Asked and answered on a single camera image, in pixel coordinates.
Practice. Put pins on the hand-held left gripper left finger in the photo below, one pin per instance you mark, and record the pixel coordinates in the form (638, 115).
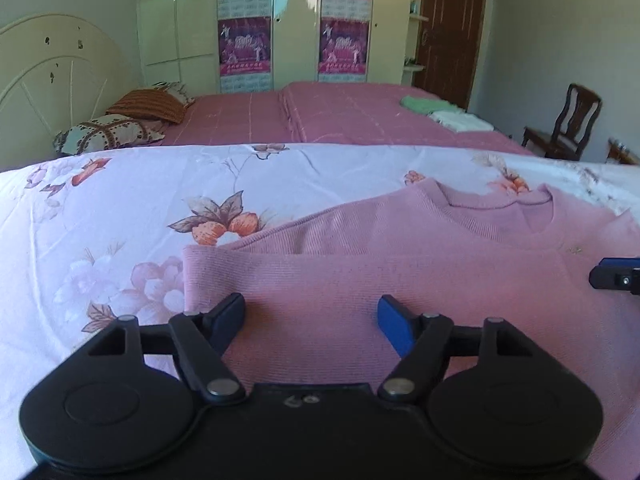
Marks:
(231, 319)

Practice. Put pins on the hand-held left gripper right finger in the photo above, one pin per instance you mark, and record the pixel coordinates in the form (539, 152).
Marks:
(395, 321)

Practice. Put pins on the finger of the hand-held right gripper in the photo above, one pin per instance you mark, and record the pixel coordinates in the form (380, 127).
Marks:
(617, 277)

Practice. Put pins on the pink knit sweater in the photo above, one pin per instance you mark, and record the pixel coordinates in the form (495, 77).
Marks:
(380, 260)

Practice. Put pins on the small wooden furniture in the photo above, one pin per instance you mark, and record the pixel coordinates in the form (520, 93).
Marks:
(622, 152)

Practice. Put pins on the white floral bedsheet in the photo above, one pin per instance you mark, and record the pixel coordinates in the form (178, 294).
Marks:
(110, 220)

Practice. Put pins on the dark wooden chair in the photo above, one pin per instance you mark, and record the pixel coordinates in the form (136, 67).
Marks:
(575, 115)

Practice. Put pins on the folded white cloth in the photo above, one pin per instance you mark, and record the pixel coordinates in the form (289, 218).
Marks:
(460, 121)

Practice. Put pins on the pink checked bedspread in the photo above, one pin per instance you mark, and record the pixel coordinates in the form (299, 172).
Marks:
(350, 115)

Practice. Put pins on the folded green cloth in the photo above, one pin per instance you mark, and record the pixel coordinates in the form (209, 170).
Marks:
(425, 104)

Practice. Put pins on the brown striped pillow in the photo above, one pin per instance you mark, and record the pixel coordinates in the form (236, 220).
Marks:
(147, 105)

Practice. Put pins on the zebra print pillow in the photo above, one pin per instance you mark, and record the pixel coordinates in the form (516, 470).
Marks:
(175, 91)

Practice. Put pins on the cream wardrobe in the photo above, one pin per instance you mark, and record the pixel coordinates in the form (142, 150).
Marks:
(295, 35)

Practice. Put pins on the brown wooden door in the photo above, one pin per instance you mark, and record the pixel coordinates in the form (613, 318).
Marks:
(450, 35)

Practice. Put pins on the cream corner shelf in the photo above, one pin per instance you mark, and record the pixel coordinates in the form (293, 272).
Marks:
(416, 20)

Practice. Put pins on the cream round headboard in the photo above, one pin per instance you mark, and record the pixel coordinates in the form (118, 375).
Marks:
(55, 70)

